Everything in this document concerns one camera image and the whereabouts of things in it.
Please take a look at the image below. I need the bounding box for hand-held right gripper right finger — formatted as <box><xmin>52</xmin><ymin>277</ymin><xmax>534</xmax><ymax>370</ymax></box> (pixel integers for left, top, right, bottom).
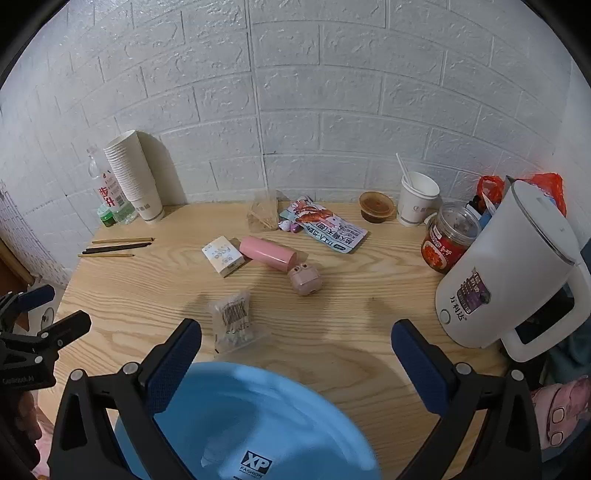
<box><xmin>390</xmin><ymin>319</ymin><xmax>543</xmax><ymax>480</ymax></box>

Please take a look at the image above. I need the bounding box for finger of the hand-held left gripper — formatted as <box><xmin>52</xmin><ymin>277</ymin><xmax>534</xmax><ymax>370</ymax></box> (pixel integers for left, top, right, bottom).
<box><xmin>0</xmin><ymin>310</ymin><xmax>92</xmax><ymax>365</ymax></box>
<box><xmin>0</xmin><ymin>284</ymin><xmax>55</xmax><ymax>326</ymax></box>

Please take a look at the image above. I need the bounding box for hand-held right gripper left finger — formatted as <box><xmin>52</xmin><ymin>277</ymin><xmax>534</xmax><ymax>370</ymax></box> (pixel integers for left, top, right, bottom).
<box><xmin>46</xmin><ymin>318</ymin><xmax>204</xmax><ymax>480</ymax></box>

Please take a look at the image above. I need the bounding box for bag of cotton swabs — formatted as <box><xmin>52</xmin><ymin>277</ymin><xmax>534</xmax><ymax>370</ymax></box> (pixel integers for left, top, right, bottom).
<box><xmin>207</xmin><ymin>290</ymin><xmax>271</xmax><ymax>361</ymax></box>

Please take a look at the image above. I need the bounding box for blue plastic basin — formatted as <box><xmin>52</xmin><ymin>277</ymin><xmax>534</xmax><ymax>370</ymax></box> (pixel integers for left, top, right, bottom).
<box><xmin>113</xmin><ymin>361</ymin><xmax>383</xmax><ymax>480</ymax></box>

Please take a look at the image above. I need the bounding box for small white box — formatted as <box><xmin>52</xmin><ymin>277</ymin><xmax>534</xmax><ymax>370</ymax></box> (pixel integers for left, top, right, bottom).
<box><xmin>201</xmin><ymin>236</ymin><xmax>246</xmax><ymax>278</ymax></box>

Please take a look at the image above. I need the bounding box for pink pig-shaped toy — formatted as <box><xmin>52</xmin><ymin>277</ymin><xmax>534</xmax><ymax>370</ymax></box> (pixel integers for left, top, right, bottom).
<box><xmin>287</xmin><ymin>261</ymin><xmax>321</xmax><ymax>295</ymax></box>

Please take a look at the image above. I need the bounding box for pink cylinder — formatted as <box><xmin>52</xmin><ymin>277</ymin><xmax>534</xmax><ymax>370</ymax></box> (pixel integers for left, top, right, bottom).
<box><xmin>239</xmin><ymin>236</ymin><xmax>296</xmax><ymax>269</ymax></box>

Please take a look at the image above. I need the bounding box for printed snack packet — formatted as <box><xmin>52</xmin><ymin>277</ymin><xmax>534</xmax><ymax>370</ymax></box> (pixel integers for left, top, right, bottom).
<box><xmin>278</xmin><ymin>196</ymin><xmax>369</xmax><ymax>254</ymax></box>

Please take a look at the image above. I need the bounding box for wooden desk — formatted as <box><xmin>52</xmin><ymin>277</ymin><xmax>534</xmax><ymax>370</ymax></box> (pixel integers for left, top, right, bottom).
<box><xmin>53</xmin><ymin>200</ymin><xmax>513</xmax><ymax>480</ymax></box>

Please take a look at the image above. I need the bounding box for clear jar with red label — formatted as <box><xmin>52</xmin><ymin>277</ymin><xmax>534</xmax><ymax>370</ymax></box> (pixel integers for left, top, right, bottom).
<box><xmin>420</xmin><ymin>202</ymin><xmax>483</xmax><ymax>273</ymax></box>

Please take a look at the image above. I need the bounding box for clear bottle with red label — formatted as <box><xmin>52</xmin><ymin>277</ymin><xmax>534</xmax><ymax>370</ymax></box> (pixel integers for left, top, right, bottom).
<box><xmin>87</xmin><ymin>147</ymin><xmax>138</xmax><ymax>225</ymax></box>

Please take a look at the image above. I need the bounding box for white electric kettle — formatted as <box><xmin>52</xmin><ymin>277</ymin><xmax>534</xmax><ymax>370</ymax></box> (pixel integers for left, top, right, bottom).
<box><xmin>435</xmin><ymin>180</ymin><xmax>591</xmax><ymax>363</ymax></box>

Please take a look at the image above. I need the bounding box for pink bottle with pig print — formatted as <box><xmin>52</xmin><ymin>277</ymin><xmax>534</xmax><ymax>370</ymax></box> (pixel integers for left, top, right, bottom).
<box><xmin>531</xmin><ymin>375</ymin><xmax>591</xmax><ymax>448</ymax></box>

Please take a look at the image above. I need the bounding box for single white paper cup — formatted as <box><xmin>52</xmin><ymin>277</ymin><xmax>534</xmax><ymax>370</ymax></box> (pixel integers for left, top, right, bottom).
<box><xmin>397</xmin><ymin>172</ymin><xmax>441</xmax><ymax>228</ymax></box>

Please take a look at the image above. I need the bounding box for stack of white paper cups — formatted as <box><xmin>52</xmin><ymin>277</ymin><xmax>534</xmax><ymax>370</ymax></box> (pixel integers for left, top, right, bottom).
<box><xmin>102</xmin><ymin>130</ymin><xmax>164</xmax><ymax>223</ymax></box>

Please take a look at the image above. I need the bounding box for brown sauce cup with lid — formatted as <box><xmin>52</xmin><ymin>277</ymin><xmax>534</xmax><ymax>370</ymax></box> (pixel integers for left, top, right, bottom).
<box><xmin>359</xmin><ymin>191</ymin><xmax>398</xmax><ymax>224</ymax></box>

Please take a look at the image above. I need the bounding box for teal cloth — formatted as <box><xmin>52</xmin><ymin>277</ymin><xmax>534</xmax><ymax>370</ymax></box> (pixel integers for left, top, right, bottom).
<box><xmin>545</xmin><ymin>242</ymin><xmax>591</xmax><ymax>386</ymax></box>

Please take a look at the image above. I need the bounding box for clear bag of toothpicks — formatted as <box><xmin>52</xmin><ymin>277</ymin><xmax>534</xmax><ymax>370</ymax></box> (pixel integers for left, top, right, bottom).
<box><xmin>247</xmin><ymin>189</ymin><xmax>282</xmax><ymax>233</ymax></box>

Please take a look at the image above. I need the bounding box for red plastic bag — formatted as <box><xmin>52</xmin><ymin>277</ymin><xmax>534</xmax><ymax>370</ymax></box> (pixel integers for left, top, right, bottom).
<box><xmin>476</xmin><ymin>173</ymin><xmax>567</xmax><ymax>217</ymax></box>

